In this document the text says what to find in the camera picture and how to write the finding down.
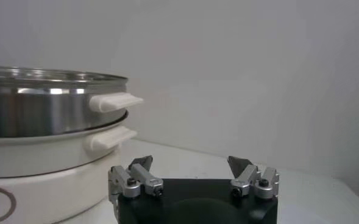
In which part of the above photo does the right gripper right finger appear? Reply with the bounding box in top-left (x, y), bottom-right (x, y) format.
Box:
top-left (227, 155), bottom-right (280, 200)

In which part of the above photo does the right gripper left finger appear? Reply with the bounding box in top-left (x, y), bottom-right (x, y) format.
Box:
top-left (107, 155), bottom-right (165, 203)

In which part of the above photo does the stainless steel steamer basket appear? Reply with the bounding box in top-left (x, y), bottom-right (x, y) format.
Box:
top-left (0, 65), bottom-right (144, 138)

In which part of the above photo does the white electric cooking pot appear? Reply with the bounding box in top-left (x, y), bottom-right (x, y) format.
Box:
top-left (0, 126), bottom-right (138, 224)

